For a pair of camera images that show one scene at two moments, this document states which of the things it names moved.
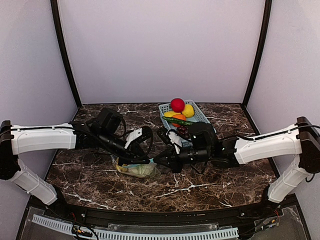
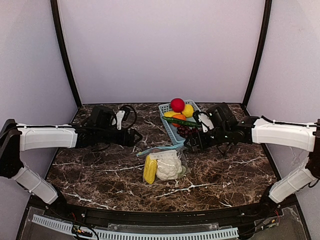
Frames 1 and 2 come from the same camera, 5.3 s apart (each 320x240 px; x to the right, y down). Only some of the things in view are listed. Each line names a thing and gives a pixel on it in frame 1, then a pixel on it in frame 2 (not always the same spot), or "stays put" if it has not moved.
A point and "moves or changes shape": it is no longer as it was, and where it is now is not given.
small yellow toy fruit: x=171 y=114 stays put
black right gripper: x=175 y=157 -> x=198 y=140
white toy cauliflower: x=146 y=169 -> x=169 y=169
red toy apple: x=177 y=105 stays put
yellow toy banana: x=122 y=169 -> x=150 y=167
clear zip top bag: x=145 y=170 moves or changes shape
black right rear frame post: x=267 y=13 stays put
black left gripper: x=132 y=153 -> x=127 y=137
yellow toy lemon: x=188 y=111 stays put
